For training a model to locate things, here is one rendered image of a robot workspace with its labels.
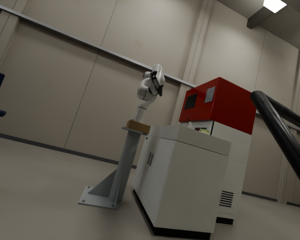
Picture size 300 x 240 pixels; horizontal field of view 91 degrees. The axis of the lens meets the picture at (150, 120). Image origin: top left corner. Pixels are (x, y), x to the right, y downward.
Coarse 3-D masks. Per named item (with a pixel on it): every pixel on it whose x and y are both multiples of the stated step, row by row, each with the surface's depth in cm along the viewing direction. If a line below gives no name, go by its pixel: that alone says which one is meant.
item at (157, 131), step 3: (153, 126) 202; (156, 126) 191; (159, 126) 181; (162, 126) 171; (150, 129) 209; (153, 129) 198; (156, 129) 188; (159, 129) 178; (162, 129) 169; (150, 132) 205; (153, 132) 194; (156, 132) 184; (159, 132) 175; (162, 132) 166; (150, 135) 201; (153, 135) 190; (156, 135) 181; (159, 135) 172
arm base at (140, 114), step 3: (138, 108) 178; (141, 108) 177; (138, 111) 177; (141, 111) 176; (144, 111) 178; (135, 114) 179; (138, 114) 176; (141, 114) 176; (144, 114) 179; (135, 117) 177; (138, 117) 175; (141, 117) 176; (135, 120) 175; (138, 120) 174; (141, 120) 176
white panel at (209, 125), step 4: (212, 120) 188; (180, 124) 262; (184, 124) 250; (188, 124) 239; (192, 124) 228; (196, 124) 218; (200, 124) 209; (204, 124) 201; (208, 124) 194; (212, 124) 187; (192, 128) 224; (200, 128) 206; (208, 128) 191; (212, 128) 187
